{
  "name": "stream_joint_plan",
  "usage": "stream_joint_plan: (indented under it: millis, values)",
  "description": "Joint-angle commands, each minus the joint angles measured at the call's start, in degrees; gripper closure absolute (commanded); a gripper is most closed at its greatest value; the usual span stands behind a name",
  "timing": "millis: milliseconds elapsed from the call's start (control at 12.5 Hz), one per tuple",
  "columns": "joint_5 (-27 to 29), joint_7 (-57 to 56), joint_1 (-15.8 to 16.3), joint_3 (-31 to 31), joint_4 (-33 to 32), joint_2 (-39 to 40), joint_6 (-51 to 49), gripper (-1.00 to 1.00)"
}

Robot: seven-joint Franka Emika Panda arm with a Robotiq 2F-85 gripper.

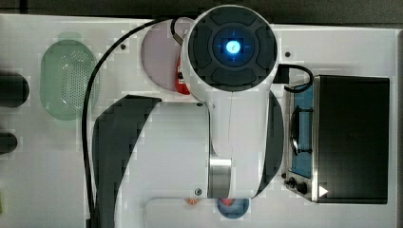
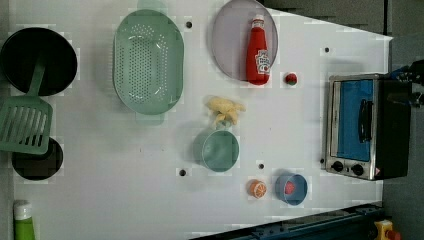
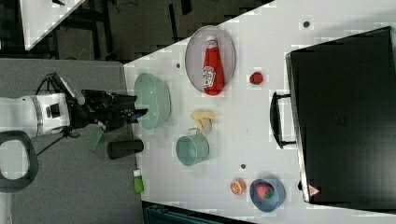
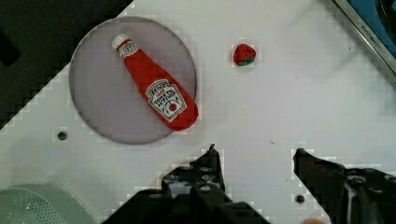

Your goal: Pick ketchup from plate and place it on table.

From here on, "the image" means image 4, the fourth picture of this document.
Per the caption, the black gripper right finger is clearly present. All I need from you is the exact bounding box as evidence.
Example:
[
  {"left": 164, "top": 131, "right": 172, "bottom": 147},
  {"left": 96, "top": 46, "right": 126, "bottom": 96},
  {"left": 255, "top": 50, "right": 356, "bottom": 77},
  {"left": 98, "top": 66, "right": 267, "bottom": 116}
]
[{"left": 293, "top": 148, "right": 396, "bottom": 224}]

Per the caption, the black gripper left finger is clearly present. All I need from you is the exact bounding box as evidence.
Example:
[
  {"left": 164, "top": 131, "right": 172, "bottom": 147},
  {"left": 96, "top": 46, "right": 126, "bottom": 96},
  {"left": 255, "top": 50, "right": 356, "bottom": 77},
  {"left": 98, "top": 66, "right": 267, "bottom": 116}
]
[{"left": 103, "top": 145, "right": 270, "bottom": 224}]

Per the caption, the red plush ketchup bottle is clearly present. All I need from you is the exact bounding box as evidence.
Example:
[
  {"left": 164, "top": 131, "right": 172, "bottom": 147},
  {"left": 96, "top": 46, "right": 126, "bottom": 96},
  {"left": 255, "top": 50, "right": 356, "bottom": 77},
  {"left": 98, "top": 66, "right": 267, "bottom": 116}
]
[{"left": 112, "top": 34, "right": 199, "bottom": 132}]

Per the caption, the grey round plate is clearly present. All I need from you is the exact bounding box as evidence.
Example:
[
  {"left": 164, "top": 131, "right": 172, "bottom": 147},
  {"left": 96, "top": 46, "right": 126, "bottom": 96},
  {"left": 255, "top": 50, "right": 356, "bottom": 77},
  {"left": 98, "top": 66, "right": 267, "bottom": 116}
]
[{"left": 68, "top": 16, "right": 197, "bottom": 145}]

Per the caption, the red plush strawberry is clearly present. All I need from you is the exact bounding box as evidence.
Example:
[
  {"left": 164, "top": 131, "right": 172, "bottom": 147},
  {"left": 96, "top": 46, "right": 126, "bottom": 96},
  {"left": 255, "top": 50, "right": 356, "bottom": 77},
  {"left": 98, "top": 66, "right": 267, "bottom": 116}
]
[{"left": 233, "top": 44, "right": 257, "bottom": 66}]

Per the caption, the green perforated colander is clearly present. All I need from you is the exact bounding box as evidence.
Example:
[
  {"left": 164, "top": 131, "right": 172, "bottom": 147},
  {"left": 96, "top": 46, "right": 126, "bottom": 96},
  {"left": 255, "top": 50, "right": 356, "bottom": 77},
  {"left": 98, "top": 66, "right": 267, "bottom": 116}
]
[{"left": 0, "top": 184, "right": 95, "bottom": 224}]

